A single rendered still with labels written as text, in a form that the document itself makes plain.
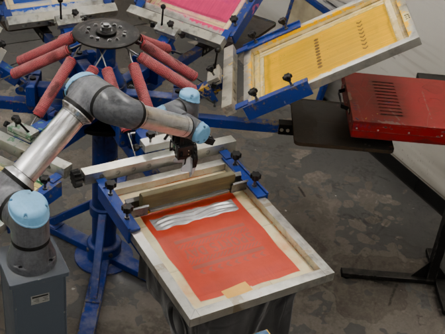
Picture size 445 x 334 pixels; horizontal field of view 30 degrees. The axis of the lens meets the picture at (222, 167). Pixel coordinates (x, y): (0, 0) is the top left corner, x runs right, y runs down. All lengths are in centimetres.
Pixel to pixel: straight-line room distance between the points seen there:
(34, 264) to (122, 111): 54
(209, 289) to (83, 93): 83
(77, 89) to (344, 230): 256
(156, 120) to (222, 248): 65
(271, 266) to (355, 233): 184
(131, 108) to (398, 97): 171
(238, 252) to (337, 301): 138
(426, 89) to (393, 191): 132
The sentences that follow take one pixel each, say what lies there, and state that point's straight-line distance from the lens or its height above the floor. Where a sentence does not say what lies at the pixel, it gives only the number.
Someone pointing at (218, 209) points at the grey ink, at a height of 96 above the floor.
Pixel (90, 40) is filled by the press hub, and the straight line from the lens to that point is 369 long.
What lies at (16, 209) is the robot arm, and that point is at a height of 143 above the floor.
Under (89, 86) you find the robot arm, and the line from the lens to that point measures 262.
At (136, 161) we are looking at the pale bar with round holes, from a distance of 337.
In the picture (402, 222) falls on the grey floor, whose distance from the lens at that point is 502.
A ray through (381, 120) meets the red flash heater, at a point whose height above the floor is 110.
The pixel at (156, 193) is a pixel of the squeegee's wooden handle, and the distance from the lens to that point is 317.
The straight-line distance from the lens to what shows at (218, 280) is 297.
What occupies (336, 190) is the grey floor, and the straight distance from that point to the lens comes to 516.
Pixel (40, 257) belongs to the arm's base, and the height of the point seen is 126.
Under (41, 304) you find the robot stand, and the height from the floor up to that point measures 108.
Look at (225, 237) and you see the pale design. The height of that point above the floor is 96.
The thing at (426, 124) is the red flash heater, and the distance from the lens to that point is 379.
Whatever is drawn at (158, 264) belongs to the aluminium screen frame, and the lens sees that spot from 296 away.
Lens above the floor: 296
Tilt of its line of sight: 35 degrees down
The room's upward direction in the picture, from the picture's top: 6 degrees clockwise
